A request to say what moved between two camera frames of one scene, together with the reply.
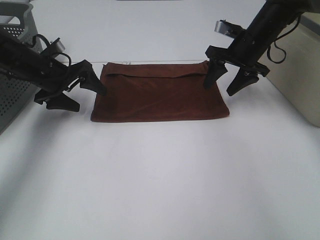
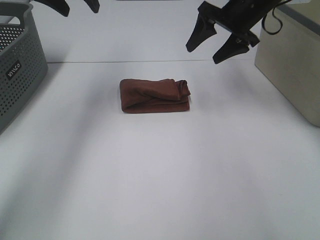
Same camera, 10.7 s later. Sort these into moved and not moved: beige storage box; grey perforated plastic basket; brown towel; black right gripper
Moved: brown towel; black right gripper
Not moved: grey perforated plastic basket; beige storage box
